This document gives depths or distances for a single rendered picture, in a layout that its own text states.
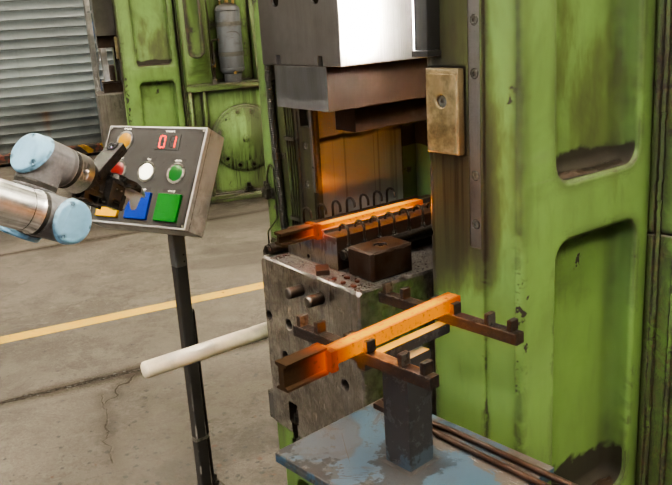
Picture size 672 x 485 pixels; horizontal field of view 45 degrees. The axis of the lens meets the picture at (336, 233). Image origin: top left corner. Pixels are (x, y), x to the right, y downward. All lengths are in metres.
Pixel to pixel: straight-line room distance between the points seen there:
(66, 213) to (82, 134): 8.00
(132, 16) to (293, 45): 4.76
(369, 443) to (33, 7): 8.35
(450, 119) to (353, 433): 0.64
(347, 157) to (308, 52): 0.43
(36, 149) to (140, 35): 4.79
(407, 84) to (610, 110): 0.44
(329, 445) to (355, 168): 0.85
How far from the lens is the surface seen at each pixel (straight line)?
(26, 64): 9.51
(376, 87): 1.80
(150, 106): 6.55
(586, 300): 1.88
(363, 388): 1.74
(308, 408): 1.96
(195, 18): 6.43
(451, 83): 1.60
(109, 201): 1.92
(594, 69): 1.78
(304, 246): 1.89
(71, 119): 9.59
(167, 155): 2.18
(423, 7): 1.62
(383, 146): 2.17
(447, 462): 1.47
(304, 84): 1.78
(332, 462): 1.48
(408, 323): 1.35
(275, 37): 1.86
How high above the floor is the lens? 1.49
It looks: 16 degrees down
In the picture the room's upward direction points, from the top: 3 degrees counter-clockwise
